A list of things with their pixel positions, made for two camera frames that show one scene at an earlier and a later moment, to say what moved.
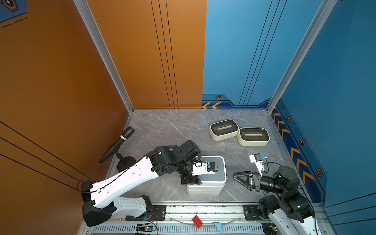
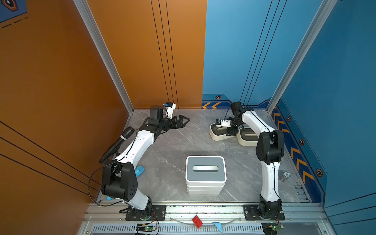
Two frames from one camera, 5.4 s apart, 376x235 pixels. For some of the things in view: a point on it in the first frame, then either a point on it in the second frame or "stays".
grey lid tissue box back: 205,188 stays
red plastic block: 197,222 stays
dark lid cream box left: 223,129 stays
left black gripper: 192,180 to 179,120
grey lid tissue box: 218,179 stays
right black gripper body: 269,185 to 234,125
